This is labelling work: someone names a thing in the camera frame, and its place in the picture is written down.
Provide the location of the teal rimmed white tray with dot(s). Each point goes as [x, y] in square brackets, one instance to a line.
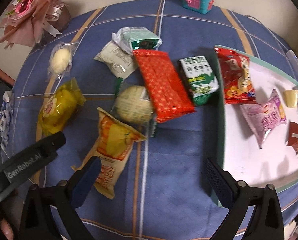
[238, 150]

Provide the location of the red festive snack packet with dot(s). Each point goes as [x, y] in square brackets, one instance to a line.
[236, 77]

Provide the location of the dark red boxy packet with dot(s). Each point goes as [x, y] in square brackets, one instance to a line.
[293, 136]

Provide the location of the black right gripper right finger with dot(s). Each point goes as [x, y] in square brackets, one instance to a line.
[266, 221]

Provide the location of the yellow soft bread packet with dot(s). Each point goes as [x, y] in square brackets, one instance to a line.
[61, 107]

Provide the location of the white power strip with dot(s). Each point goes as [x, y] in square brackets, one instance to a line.
[293, 60]

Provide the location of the pink snack packet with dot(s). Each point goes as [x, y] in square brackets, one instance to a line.
[263, 118]

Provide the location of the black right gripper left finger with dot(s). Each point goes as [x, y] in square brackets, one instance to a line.
[37, 221]

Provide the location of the blue plaid tablecloth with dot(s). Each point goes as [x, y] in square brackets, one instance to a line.
[162, 193]

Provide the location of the blue white crumpled wrapper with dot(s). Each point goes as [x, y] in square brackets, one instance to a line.
[6, 117]

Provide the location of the red gold patterned packet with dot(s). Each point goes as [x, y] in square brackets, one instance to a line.
[166, 90]

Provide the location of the clear wrapped white ball snack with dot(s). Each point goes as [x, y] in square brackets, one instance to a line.
[61, 60]

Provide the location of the person's hand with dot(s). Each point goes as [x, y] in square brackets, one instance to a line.
[6, 230]

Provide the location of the orange yellow cake packet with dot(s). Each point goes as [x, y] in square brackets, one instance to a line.
[113, 146]

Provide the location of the green white snack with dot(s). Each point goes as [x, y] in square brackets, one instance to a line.
[134, 38]

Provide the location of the cream snack packet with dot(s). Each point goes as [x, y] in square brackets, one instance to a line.
[120, 63]

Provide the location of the green bean biscuit packet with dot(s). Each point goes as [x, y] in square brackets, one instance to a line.
[199, 78]

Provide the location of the small cream jelly cup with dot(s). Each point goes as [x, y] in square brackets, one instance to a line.
[291, 98]

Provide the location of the pink flower bouquet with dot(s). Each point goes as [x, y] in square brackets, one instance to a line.
[26, 20]

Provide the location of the round green cake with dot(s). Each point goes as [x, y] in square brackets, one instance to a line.
[132, 106]

